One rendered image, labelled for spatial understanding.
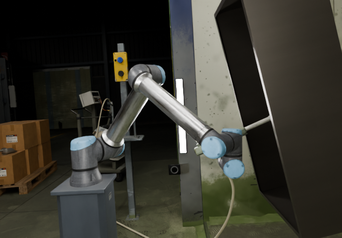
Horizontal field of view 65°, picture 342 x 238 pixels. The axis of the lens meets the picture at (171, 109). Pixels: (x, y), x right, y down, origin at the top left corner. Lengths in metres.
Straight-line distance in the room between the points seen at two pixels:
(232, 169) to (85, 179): 0.87
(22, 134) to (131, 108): 2.87
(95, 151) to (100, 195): 0.26
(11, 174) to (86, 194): 2.44
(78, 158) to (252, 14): 1.20
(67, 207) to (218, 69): 1.50
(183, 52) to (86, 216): 1.42
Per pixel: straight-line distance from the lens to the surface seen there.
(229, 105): 2.30
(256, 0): 1.26
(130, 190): 2.65
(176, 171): 2.32
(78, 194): 1.65
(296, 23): 1.29
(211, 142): 1.08
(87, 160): 1.67
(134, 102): 1.53
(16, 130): 4.30
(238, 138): 1.21
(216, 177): 2.39
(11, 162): 3.97
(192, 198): 2.43
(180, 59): 2.28
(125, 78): 2.45
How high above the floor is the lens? 1.14
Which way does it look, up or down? 3 degrees down
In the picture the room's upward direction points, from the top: 3 degrees counter-clockwise
